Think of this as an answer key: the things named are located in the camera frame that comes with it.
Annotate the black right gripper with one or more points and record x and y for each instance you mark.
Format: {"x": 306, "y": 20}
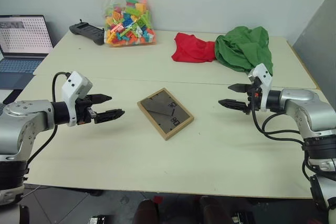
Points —
{"x": 253, "y": 95}

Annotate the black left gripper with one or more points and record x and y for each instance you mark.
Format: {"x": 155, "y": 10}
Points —
{"x": 84, "y": 111}

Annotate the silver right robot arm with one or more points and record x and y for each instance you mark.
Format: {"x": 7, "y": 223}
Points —
{"x": 304, "y": 113}

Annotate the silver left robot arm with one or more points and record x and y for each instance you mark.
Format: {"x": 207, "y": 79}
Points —
{"x": 25, "y": 119}

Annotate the green cloth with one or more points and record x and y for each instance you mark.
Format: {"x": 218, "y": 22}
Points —
{"x": 242, "y": 48}

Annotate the red cloth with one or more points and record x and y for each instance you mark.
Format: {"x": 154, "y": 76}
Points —
{"x": 193, "y": 48}

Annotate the black handheld controller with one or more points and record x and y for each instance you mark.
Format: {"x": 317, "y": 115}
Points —
{"x": 88, "y": 31}

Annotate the clear bag of colourful bricks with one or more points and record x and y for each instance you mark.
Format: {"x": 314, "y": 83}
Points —
{"x": 130, "y": 24}

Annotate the grey laptop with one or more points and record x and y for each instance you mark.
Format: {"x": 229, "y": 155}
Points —
{"x": 19, "y": 48}

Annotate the dark rounded shape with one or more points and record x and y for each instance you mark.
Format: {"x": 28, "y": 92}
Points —
{"x": 145, "y": 212}

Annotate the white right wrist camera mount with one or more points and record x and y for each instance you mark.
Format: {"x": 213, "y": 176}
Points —
{"x": 263, "y": 77}

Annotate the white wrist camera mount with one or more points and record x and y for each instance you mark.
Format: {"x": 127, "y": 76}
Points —
{"x": 263, "y": 77}
{"x": 74, "y": 85}

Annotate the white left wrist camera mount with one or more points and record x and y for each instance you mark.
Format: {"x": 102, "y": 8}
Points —
{"x": 74, "y": 85}

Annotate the wooden picture frame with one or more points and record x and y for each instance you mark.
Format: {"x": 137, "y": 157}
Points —
{"x": 166, "y": 113}

